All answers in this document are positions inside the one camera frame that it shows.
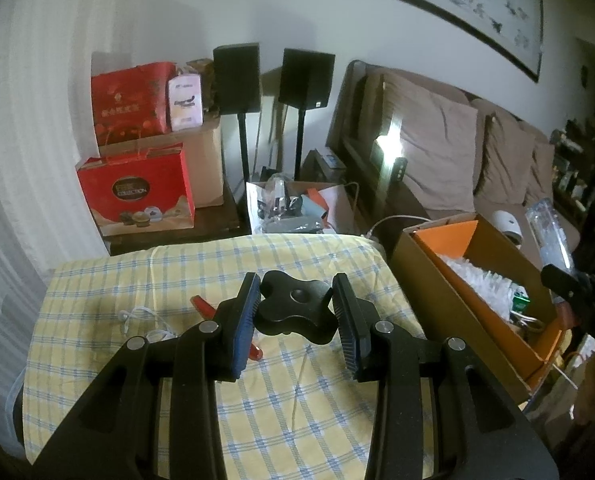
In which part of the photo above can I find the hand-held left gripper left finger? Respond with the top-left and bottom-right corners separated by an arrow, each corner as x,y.
32,272 -> 262,480

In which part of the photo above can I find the black power unit with light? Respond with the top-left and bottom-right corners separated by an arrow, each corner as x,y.
370,132 -> 410,187

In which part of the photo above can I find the pink and white box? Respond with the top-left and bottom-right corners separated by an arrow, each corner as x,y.
167,74 -> 205,132

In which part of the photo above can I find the medium brown cushion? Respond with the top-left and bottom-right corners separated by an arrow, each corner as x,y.
472,112 -> 537,207

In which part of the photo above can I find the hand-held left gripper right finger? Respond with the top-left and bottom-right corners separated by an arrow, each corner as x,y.
331,272 -> 561,480

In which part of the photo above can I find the brown sofa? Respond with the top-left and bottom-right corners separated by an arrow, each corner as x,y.
326,60 -> 584,257

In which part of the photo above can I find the clear plastic bottle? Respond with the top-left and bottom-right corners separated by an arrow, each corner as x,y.
525,197 -> 577,307

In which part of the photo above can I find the red-handled tool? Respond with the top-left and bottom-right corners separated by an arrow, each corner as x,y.
190,295 -> 265,363

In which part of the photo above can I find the open box of clutter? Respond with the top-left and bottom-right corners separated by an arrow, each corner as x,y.
246,175 -> 359,236

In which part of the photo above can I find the yellow checkered tablecloth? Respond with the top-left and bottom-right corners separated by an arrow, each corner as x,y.
20,232 -> 437,480

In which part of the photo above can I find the white feather duster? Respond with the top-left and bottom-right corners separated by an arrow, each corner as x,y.
440,254 -> 521,322

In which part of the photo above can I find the plain brown cardboard box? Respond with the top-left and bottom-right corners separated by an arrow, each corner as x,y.
97,117 -> 225,210

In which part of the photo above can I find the white curtain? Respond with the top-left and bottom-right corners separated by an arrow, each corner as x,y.
0,0 -> 109,461

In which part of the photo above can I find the white dome lamp device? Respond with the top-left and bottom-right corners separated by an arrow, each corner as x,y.
492,210 -> 525,249

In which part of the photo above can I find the framed ink painting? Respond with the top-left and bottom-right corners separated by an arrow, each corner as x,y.
350,0 -> 544,83

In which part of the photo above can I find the cardboard box with orange lining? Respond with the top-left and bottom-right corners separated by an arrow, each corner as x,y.
391,212 -> 573,402

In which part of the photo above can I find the dark cluttered shelf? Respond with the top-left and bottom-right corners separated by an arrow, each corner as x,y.
550,117 -> 595,222

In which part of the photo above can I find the red gift box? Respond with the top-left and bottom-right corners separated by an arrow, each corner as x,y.
90,61 -> 176,148
76,142 -> 196,238

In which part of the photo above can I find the black star knob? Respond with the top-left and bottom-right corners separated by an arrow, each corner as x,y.
257,270 -> 339,346

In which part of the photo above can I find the large brown cushion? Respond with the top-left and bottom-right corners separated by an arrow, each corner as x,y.
380,72 -> 479,214

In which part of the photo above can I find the black speaker stand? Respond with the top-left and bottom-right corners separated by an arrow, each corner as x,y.
292,107 -> 308,184
234,112 -> 253,184

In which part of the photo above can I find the black speaker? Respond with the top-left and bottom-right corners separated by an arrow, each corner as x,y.
212,43 -> 260,115
278,49 -> 335,111

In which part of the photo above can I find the small brown cushion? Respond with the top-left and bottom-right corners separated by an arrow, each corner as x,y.
525,140 -> 557,207

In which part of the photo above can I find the red gift box lower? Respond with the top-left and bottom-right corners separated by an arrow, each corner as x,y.
76,142 -> 196,238

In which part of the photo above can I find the dark wooden low cabinet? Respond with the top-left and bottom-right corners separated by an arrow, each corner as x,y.
104,185 -> 249,257

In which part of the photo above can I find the white power cable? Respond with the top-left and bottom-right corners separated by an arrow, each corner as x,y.
366,214 -> 434,242

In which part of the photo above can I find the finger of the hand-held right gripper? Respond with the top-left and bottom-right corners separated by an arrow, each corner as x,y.
541,265 -> 595,311

